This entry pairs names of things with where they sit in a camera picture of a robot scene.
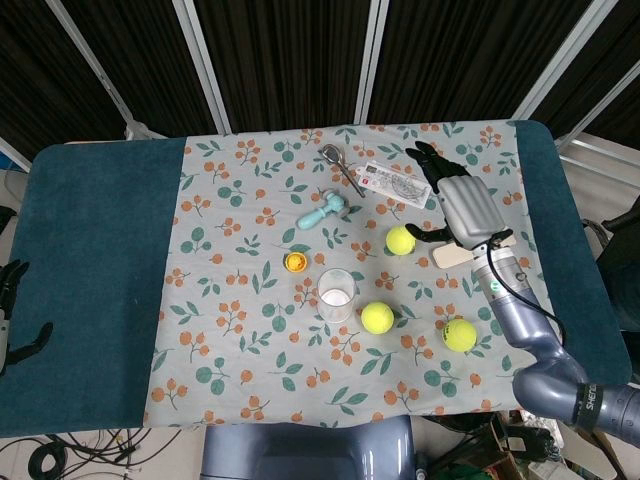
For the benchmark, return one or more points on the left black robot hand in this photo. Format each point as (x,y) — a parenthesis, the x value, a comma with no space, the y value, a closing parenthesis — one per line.
(12,292)

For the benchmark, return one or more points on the right black grey robot hand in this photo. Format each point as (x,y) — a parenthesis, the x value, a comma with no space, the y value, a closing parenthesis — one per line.
(467,205)

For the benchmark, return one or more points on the yellow tennis ball black print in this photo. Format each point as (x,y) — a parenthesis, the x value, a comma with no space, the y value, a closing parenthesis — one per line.
(460,336)

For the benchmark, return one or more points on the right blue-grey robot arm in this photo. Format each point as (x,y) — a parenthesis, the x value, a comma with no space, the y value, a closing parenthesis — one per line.
(525,330)

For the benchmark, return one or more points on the plain yellow tennis ball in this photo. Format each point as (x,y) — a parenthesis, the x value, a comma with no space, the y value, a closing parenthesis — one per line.
(377,318)
(400,241)

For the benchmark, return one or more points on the clear plastic cup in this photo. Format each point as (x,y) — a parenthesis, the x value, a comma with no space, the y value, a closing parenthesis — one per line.
(336,297)

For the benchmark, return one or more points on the pale wooden block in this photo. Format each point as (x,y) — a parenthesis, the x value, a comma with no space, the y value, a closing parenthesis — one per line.
(450,256)

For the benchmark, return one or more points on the clear packaged ruler set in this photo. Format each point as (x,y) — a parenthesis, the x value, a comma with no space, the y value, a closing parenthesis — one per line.
(395,185)

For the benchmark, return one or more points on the dark teal table cover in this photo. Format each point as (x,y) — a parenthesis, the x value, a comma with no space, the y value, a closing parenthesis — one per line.
(95,280)

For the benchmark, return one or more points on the metal spoon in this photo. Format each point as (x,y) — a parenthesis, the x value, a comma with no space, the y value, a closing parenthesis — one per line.
(345,170)

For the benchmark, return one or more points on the dark folding screen panel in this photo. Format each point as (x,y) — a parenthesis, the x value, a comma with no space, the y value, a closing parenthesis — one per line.
(475,55)
(285,60)
(45,85)
(595,65)
(145,55)

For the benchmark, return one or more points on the black bulky equipment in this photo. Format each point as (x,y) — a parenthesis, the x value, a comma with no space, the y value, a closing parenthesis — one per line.
(620,265)

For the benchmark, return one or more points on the yellow round cap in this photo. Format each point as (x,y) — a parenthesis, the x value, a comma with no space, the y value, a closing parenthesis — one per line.
(295,262)

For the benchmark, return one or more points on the floral patterned tablecloth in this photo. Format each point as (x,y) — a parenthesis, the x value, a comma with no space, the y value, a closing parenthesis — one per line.
(250,300)

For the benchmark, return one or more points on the cardboard box with clutter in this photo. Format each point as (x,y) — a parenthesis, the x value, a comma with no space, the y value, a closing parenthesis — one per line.
(520,450)

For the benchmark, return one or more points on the blue-grey robot torso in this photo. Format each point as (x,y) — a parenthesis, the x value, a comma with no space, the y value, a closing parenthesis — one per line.
(305,450)

